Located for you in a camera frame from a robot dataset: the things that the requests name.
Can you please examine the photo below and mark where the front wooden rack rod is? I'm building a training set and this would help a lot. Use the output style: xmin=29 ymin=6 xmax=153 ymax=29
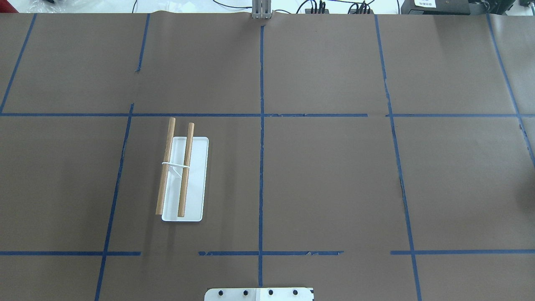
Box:
xmin=177 ymin=122 xmax=195 ymax=217

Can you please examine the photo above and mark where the wooden rack rod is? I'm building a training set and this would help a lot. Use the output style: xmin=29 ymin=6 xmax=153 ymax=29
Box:
xmin=155 ymin=117 xmax=176 ymax=215
xmin=177 ymin=122 xmax=195 ymax=217

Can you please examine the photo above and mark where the white rack base tray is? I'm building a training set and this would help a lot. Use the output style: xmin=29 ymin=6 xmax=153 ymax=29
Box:
xmin=162 ymin=137 xmax=209 ymax=222

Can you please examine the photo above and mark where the rear wooden rack rod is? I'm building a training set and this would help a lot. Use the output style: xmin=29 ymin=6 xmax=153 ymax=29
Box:
xmin=155 ymin=117 xmax=176 ymax=215

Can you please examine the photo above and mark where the black box device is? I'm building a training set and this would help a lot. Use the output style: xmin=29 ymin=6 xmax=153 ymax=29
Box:
xmin=400 ymin=0 xmax=471 ymax=15

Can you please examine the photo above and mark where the white rack wire stand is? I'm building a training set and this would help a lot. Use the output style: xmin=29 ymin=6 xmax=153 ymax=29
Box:
xmin=162 ymin=162 xmax=190 ymax=178

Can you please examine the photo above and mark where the aluminium frame post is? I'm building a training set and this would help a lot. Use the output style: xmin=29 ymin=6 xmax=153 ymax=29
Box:
xmin=252 ymin=0 xmax=273 ymax=19

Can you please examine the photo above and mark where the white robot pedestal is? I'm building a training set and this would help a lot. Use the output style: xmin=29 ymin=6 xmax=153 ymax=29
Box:
xmin=204 ymin=287 xmax=315 ymax=301

